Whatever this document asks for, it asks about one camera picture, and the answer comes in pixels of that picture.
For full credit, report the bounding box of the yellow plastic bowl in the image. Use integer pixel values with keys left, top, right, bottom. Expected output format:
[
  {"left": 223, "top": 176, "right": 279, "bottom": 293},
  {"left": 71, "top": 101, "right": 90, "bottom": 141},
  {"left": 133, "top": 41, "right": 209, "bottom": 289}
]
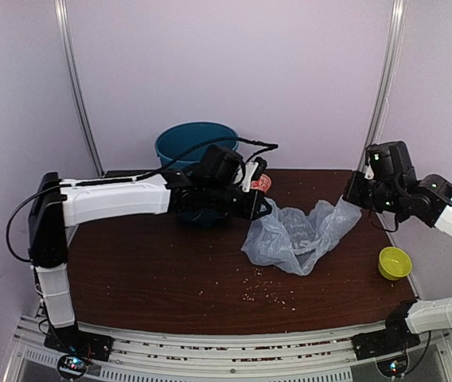
[{"left": 378, "top": 247, "right": 413, "bottom": 281}]

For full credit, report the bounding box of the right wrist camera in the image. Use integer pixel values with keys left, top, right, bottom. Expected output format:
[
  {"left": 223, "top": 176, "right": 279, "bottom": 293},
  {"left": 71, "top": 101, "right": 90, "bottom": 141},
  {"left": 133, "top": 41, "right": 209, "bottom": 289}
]
[{"left": 365, "top": 141, "right": 415, "bottom": 181}]

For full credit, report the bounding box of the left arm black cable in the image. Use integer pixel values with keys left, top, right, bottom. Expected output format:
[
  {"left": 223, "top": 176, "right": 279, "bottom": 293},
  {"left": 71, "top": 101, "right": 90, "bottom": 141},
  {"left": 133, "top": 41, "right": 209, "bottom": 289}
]
[{"left": 6, "top": 134, "right": 279, "bottom": 263}]

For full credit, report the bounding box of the orange patterned ceramic bowl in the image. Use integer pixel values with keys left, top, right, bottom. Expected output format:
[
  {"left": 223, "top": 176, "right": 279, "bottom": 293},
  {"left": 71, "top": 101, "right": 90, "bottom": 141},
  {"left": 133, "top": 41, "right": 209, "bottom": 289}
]
[{"left": 251, "top": 173, "right": 272, "bottom": 193}]

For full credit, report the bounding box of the left aluminium corner post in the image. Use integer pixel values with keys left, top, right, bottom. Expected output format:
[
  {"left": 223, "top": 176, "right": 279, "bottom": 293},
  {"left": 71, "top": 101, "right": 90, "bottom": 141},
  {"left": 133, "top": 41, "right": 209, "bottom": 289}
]
[{"left": 54, "top": 0, "right": 105, "bottom": 177}]

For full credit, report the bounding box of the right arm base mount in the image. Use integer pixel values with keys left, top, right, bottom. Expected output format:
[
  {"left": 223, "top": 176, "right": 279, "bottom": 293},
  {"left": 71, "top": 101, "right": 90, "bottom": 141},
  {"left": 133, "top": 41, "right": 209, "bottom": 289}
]
[{"left": 351, "top": 299, "right": 431, "bottom": 380}]

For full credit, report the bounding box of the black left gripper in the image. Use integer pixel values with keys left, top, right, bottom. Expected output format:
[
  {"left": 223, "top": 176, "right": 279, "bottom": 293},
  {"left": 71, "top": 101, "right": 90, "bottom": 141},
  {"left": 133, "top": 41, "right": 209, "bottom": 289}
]
[{"left": 205, "top": 180, "right": 272, "bottom": 220}]

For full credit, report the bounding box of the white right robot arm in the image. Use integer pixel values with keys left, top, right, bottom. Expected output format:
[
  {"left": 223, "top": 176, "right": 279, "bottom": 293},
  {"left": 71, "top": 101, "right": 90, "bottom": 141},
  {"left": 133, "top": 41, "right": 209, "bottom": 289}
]
[{"left": 343, "top": 171, "right": 452, "bottom": 352}]

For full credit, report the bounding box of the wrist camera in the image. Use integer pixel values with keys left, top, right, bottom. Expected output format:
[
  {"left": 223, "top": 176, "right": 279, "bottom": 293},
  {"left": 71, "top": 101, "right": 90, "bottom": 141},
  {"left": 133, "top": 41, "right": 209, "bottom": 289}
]
[
  {"left": 197, "top": 144, "right": 270, "bottom": 193},
  {"left": 365, "top": 141, "right": 415, "bottom": 181}
]

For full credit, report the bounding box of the translucent grey plastic bag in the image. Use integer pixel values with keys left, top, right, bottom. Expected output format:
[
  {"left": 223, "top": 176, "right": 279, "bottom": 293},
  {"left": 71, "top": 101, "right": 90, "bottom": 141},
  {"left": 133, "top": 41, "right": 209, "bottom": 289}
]
[{"left": 241, "top": 199, "right": 362, "bottom": 276}]

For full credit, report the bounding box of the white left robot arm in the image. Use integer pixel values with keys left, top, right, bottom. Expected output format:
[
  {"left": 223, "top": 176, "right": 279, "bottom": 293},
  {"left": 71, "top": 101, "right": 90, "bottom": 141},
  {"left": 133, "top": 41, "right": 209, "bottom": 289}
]
[{"left": 29, "top": 170, "right": 272, "bottom": 353}]

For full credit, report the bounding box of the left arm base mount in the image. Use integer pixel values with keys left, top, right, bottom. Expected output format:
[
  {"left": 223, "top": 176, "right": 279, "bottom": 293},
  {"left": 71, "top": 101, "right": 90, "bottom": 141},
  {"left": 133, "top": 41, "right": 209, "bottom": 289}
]
[{"left": 38, "top": 318, "right": 114, "bottom": 381}]

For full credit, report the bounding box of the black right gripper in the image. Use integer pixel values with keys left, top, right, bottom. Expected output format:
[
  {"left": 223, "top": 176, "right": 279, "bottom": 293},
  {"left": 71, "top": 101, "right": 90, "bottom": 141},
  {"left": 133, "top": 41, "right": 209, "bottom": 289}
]
[{"left": 343, "top": 169, "right": 403, "bottom": 214}]

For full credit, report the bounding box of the right aluminium corner post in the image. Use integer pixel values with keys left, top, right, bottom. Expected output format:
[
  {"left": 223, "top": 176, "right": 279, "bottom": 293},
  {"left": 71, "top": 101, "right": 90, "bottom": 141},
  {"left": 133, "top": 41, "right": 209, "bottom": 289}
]
[{"left": 357, "top": 0, "right": 407, "bottom": 172}]

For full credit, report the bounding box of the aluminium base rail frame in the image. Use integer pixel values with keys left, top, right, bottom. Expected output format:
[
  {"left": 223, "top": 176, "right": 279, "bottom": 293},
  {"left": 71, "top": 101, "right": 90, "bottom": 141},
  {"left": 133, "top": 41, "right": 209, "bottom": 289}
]
[{"left": 5, "top": 312, "right": 452, "bottom": 382}]

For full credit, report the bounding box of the teal plastic trash bin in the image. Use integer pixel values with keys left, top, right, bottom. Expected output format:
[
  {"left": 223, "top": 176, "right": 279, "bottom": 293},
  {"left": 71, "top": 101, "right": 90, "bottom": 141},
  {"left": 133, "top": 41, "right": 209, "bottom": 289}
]
[{"left": 154, "top": 121, "right": 240, "bottom": 230}]

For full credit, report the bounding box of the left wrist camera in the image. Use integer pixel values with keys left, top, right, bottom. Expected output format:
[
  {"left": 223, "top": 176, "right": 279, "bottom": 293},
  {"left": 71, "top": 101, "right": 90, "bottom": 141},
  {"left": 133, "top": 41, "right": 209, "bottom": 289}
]
[{"left": 197, "top": 144, "right": 270, "bottom": 193}]

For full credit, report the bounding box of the aluminium corner post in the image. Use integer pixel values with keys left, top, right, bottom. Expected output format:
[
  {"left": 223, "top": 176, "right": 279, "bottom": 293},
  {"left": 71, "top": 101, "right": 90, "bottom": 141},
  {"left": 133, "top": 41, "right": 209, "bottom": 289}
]
[
  {"left": 357, "top": 0, "right": 407, "bottom": 172},
  {"left": 54, "top": 0, "right": 105, "bottom": 177}
]

